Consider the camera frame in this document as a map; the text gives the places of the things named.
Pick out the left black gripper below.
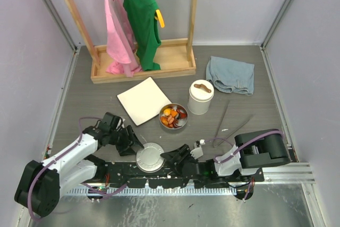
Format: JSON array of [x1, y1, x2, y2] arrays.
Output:
[[109, 125, 143, 156]]

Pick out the metal tongs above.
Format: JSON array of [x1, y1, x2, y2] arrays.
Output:
[[212, 99, 253, 148]]

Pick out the orange strawberry shaped piece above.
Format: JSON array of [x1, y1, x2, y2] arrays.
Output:
[[161, 116, 168, 125]]

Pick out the shallow round metal tin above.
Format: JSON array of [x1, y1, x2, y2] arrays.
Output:
[[159, 103, 188, 130]]

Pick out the white square plate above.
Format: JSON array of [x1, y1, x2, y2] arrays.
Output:
[[117, 77, 171, 126]]

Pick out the yellow corn piece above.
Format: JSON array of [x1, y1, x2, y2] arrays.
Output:
[[163, 108, 171, 116]]

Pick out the tall metal container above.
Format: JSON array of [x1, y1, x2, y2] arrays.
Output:
[[188, 96, 211, 115]]

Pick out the white lid with leather strap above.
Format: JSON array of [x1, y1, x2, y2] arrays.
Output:
[[189, 79, 214, 102]]

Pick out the blue denim cloth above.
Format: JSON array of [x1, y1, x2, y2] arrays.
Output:
[[206, 56, 254, 96]]

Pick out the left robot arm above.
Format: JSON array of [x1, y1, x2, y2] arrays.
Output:
[[14, 112, 144, 221]]

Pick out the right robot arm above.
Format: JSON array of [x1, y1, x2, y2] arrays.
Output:
[[122, 129, 291, 189]]

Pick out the wooden clothes rack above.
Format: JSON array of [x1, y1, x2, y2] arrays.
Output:
[[65, 0, 197, 83]]

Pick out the pink shirt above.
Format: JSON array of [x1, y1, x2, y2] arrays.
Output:
[[104, 0, 142, 77]]

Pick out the green shirt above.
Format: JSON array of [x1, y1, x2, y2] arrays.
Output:
[[123, 0, 161, 71]]

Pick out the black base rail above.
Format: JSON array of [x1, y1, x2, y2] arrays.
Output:
[[86, 162, 265, 189]]

